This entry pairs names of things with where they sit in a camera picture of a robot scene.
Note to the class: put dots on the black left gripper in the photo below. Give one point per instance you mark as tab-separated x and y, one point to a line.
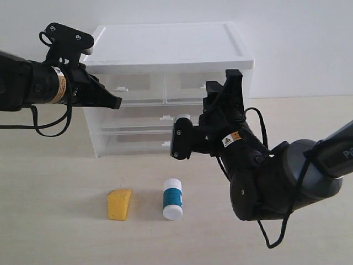
86	90

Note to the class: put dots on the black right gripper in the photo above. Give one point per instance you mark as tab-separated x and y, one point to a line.
223	127

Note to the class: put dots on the white bottle teal label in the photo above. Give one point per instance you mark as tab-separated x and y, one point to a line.
172	199

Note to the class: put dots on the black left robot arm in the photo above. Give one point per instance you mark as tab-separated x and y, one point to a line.
25	82

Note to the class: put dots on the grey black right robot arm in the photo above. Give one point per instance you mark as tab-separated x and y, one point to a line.
267	184

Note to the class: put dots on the white plastic drawer cabinet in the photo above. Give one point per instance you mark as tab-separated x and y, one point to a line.
167	48

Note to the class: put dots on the yellow cheese wedge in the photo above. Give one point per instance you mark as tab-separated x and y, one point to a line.
118	202

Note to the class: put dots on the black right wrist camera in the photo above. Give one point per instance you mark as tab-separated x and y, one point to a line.
187	138

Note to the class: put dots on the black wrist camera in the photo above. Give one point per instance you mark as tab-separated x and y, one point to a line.
187	138
65	44

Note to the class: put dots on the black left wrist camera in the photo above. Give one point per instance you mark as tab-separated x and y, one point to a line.
65	44

